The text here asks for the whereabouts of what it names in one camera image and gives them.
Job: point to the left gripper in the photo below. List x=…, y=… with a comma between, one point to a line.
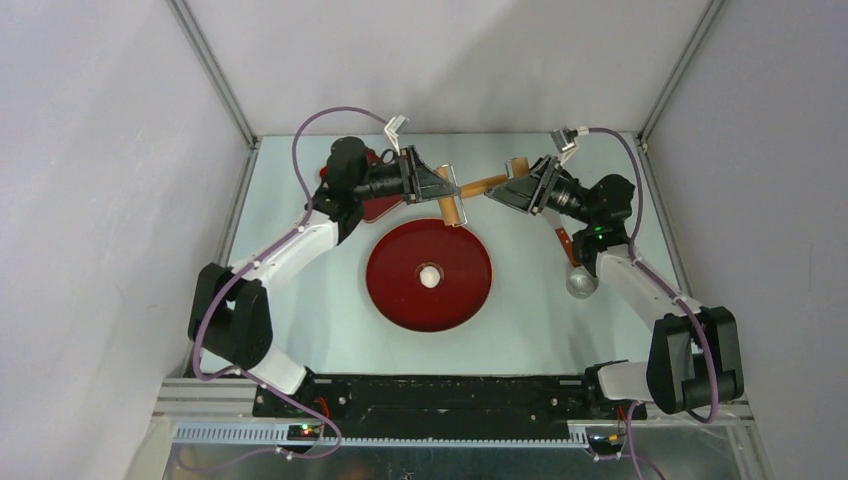
x=419, y=182

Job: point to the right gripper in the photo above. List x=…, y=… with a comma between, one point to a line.
x=528, y=193

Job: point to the wooden dough roller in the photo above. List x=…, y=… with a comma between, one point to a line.
x=451, y=211

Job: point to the round red plate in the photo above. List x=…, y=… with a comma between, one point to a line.
x=392, y=279

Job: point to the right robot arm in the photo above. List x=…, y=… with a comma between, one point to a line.
x=694, y=357

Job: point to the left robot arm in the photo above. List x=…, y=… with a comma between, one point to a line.
x=231, y=316

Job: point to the white dough ball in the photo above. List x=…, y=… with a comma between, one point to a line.
x=430, y=276

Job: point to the rectangular red tray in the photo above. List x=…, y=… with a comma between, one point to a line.
x=374, y=199

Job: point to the small metal cup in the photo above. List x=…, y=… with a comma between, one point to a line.
x=580, y=283

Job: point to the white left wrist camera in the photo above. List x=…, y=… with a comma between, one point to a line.
x=392, y=130

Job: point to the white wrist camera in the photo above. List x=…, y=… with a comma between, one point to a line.
x=392, y=130
x=565, y=140

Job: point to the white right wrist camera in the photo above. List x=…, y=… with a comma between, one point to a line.
x=565, y=140

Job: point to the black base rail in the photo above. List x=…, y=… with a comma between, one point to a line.
x=447, y=408

